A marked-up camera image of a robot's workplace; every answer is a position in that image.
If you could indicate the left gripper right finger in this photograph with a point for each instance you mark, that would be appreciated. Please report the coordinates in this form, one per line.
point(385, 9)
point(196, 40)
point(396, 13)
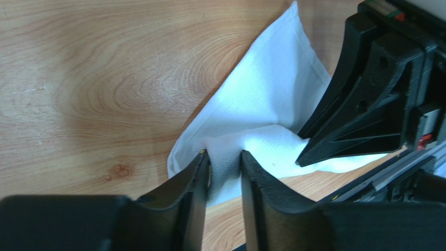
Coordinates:
point(275, 216)

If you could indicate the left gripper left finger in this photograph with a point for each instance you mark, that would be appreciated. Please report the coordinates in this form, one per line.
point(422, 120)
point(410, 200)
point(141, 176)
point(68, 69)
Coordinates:
point(175, 211)

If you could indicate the white cloth napkin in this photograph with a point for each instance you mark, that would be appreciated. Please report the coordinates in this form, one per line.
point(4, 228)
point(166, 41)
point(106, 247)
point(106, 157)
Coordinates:
point(260, 107)

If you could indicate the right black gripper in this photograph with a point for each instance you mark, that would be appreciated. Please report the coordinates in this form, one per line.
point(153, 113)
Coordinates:
point(382, 91)

